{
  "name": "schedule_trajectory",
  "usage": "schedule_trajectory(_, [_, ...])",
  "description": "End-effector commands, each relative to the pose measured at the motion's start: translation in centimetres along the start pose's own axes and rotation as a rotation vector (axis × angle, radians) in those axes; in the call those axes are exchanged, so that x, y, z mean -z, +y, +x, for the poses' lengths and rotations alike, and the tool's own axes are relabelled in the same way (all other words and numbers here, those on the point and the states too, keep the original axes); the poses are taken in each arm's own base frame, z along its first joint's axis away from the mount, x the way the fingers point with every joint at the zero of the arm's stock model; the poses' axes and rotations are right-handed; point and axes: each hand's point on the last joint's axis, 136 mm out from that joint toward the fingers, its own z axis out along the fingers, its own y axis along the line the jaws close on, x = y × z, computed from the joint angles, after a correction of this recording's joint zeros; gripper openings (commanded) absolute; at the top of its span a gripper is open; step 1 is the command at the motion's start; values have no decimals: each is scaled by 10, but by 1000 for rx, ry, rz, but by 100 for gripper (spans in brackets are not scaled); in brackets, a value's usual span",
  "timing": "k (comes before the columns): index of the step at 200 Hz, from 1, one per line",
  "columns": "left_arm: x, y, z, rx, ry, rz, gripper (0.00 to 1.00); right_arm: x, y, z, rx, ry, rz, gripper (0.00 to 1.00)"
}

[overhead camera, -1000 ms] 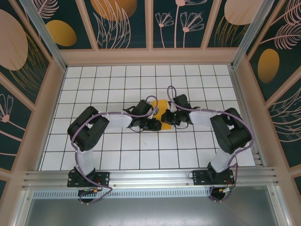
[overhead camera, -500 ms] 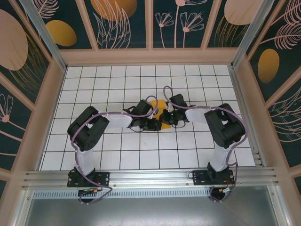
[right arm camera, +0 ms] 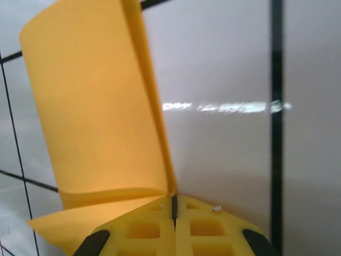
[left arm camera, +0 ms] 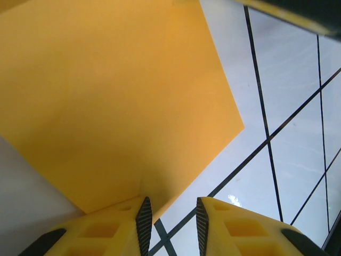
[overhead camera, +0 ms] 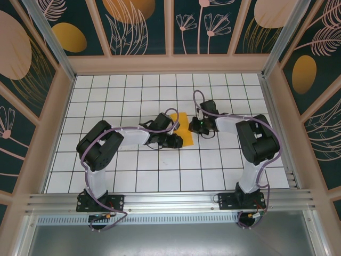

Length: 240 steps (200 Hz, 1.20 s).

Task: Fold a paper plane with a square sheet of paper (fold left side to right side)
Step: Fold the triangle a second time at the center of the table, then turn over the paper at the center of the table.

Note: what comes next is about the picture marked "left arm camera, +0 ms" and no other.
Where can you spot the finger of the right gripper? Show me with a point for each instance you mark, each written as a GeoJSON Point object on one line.
{"type": "Point", "coordinates": [306, 10]}

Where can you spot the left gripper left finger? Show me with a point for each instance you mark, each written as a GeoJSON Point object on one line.
{"type": "Point", "coordinates": [106, 234]}

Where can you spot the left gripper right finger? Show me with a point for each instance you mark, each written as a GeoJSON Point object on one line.
{"type": "Point", "coordinates": [239, 234]}

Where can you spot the orange paper sheet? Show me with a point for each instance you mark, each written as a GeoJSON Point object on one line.
{"type": "Point", "coordinates": [106, 93]}

